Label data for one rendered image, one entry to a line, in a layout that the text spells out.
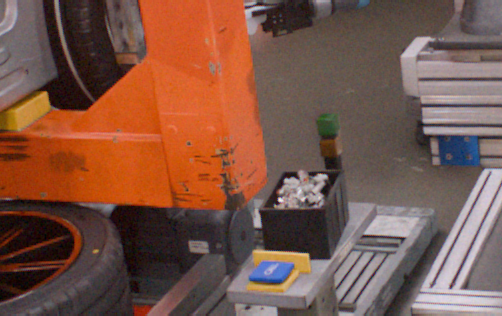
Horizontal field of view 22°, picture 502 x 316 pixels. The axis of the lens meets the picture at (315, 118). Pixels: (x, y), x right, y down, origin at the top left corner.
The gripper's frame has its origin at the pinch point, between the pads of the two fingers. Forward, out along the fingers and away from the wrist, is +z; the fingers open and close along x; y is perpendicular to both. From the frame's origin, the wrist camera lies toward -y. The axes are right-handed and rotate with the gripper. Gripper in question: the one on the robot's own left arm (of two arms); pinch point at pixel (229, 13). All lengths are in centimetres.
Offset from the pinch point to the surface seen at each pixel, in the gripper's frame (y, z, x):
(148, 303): 56, 36, -21
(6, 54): -3, 53, -4
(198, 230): 46, 19, -13
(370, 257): 77, -32, 8
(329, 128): 19.0, -6.1, -38.8
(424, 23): 84, -157, 213
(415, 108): 70, -87, 85
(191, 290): 44, 31, -44
